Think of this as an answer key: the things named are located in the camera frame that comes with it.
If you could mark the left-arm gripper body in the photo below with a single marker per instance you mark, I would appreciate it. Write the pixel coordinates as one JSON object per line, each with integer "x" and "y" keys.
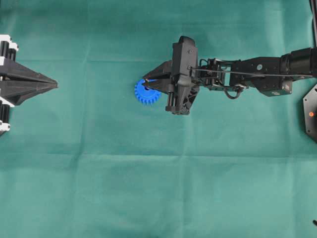
{"x": 8, "y": 50}

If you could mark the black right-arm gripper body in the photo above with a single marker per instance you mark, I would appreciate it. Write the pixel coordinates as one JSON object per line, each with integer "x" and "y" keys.
{"x": 184, "y": 62}

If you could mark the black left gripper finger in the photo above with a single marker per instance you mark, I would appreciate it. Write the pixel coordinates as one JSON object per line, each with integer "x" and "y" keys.
{"x": 15, "y": 71}
{"x": 14, "y": 93}

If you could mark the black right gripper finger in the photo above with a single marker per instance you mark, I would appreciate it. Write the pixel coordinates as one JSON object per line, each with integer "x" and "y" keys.
{"x": 159, "y": 85}
{"x": 163, "y": 71}

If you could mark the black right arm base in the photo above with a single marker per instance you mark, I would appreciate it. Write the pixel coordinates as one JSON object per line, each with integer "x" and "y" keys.
{"x": 310, "y": 113}

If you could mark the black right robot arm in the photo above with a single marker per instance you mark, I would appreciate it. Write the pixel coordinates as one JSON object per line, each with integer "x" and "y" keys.
{"x": 271, "y": 76}

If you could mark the blue plastic gear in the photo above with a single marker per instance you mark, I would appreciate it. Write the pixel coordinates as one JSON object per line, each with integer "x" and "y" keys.
{"x": 144, "y": 95}

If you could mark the green table cloth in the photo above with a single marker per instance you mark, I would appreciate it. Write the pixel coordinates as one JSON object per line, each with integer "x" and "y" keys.
{"x": 88, "y": 160}

